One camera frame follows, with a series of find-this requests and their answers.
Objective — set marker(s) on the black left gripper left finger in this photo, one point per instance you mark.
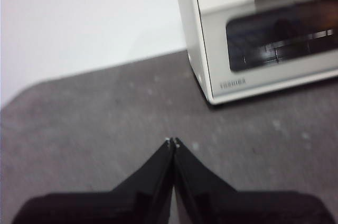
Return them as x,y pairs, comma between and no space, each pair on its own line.
105,208

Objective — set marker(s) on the white toaster oven body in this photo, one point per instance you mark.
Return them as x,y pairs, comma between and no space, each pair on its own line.
187,23

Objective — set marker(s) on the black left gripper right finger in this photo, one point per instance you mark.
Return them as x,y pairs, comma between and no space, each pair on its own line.
237,208

